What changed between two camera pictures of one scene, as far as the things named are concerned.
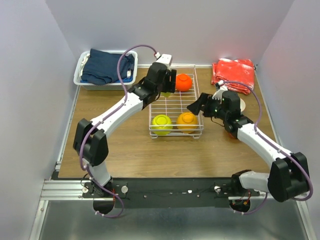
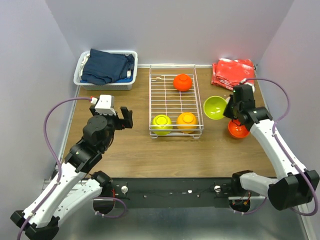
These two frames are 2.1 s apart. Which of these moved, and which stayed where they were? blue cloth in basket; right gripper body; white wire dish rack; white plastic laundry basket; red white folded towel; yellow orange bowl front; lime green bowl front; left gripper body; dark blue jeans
Moved: right gripper body; left gripper body
Stayed: dark blue jeans; red white folded towel; white wire dish rack; yellow orange bowl front; blue cloth in basket; lime green bowl front; white plastic laundry basket
